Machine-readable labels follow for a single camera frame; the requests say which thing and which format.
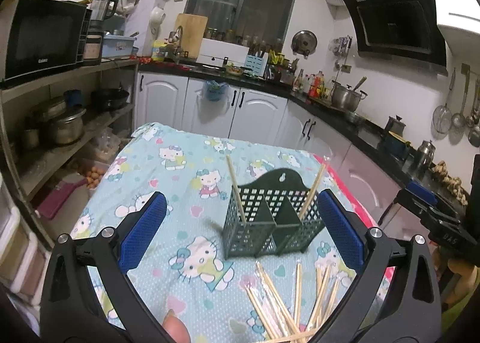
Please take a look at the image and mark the chopsticks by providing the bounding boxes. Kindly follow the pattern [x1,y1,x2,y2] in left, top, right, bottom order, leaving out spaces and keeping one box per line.
[244,262,300,339]

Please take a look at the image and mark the chopsticks compartment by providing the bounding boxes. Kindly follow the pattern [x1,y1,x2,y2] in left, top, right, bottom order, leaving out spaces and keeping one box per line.
[298,164,326,220]
[226,154,247,224]

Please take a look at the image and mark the person's hand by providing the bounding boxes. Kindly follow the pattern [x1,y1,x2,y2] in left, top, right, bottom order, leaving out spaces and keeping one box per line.
[162,309,191,343]

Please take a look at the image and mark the ginger roots pile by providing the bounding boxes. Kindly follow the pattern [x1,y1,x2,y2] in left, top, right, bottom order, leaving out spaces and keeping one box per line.
[431,161,469,207]

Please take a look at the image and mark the steel kettle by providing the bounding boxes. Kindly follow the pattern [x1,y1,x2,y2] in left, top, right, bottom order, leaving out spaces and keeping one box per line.
[412,140,436,172]

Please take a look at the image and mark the green plastic utensil basket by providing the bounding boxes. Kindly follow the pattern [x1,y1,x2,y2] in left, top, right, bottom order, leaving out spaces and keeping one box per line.
[222,168,325,258]

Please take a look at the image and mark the hello kitty tablecloth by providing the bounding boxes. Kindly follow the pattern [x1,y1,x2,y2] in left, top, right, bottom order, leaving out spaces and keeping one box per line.
[71,123,358,342]

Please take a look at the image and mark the steel stock pot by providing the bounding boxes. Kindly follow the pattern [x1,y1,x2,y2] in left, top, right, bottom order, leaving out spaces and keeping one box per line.
[331,76,368,112]

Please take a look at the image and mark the steel pot on shelf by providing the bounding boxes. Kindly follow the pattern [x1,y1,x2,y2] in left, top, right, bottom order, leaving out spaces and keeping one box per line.
[48,106,86,145]

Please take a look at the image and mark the black range hood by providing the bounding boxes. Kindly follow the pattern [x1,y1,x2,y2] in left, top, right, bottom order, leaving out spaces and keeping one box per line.
[343,0,448,75]

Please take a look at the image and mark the hanging pot lid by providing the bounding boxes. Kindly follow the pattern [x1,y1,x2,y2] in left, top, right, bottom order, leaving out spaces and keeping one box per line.
[291,30,317,58]

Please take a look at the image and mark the blue knife block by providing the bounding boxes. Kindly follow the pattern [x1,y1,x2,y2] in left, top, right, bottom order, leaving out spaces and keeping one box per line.
[244,53,269,77]

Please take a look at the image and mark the blue hanging bag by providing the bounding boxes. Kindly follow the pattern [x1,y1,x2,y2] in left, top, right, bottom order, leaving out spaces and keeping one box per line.
[202,80,229,102]

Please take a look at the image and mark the light blue dish tub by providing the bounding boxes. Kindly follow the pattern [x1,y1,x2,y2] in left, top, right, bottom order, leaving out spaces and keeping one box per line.
[102,35,136,58]

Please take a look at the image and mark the black microwave oven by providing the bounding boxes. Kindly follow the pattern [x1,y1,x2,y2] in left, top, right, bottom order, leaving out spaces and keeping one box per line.
[1,0,91,81]

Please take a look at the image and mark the wooden cutting board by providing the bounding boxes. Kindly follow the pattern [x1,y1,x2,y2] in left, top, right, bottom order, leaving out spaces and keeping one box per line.
[174,14,208,59]

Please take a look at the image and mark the blender with black lid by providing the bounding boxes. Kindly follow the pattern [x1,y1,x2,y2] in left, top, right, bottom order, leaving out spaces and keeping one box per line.
[88,0,119,35]

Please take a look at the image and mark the hanging wire skimmer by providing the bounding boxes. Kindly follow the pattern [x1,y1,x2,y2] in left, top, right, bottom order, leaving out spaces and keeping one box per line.
[432,68,456,135]

